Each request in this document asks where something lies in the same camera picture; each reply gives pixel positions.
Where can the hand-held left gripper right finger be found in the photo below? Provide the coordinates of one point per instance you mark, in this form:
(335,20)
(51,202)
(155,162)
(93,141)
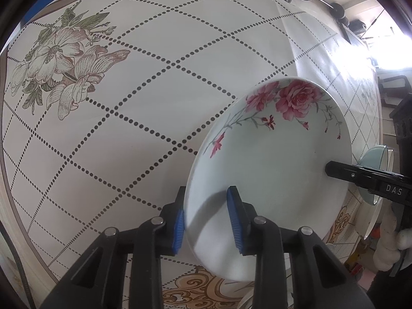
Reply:
(233,222)

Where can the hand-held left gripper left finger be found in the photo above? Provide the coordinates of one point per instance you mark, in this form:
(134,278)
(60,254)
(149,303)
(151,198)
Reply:
(179,228)

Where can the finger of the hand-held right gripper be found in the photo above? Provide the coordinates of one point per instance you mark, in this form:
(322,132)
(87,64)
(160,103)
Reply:
(341,170)

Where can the light blue bowl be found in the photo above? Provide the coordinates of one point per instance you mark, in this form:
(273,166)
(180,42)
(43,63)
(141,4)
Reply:
(373,164)

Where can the white plate with rose print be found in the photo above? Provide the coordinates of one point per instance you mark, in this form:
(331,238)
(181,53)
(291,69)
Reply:
(276,180)

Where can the person's right hand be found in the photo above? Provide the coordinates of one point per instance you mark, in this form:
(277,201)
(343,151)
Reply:
(386,244)

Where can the white bowl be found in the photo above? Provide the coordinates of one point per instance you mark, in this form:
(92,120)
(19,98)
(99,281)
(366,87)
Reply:
(373,219)

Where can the dark wooden cabinet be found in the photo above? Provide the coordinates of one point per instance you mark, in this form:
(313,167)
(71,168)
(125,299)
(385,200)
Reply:
(402,128)

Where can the dark wooden chair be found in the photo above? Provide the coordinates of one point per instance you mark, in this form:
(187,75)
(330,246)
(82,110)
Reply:
(394,85)

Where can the floral dotted tablecloth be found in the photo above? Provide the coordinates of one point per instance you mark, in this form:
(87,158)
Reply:
(135,109)

